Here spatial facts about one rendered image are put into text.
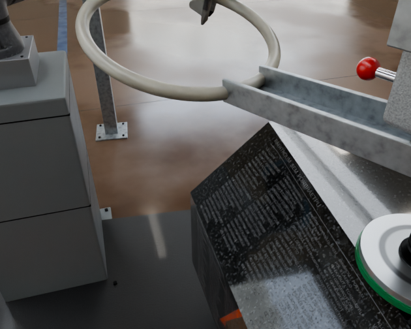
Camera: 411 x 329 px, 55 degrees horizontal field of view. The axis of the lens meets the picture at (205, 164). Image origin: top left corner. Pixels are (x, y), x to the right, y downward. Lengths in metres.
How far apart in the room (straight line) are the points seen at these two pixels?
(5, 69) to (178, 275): 1.01
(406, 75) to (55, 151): 1.04
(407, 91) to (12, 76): 1.08
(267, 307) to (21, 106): 0.85
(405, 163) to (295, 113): 0.20
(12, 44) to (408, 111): 1.09
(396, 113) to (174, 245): 1.41
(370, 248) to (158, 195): 1.50
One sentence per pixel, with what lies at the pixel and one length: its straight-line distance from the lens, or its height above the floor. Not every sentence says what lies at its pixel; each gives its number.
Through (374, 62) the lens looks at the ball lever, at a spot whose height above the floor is 1.16.
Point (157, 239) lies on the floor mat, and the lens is 1.86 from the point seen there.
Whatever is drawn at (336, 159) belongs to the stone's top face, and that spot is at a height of 0.80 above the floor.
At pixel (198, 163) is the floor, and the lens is 2.32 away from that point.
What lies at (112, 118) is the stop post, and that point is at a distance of 2.58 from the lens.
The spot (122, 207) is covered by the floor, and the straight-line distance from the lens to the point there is 2.07.
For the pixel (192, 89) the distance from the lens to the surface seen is 0.80.
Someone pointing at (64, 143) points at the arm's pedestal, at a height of 0.69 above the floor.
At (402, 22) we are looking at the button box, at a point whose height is 1.24.
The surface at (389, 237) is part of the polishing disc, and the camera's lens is 0.79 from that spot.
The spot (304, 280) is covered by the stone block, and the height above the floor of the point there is 0.72.
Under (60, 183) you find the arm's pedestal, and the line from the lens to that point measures 1.39.
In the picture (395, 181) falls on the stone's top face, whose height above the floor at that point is 0.80.
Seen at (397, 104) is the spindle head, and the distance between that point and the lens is 0.55.
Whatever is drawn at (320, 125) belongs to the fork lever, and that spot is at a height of 1.03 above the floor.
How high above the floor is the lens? 1.37
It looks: 36 degrees down
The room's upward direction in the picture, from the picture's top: straight up
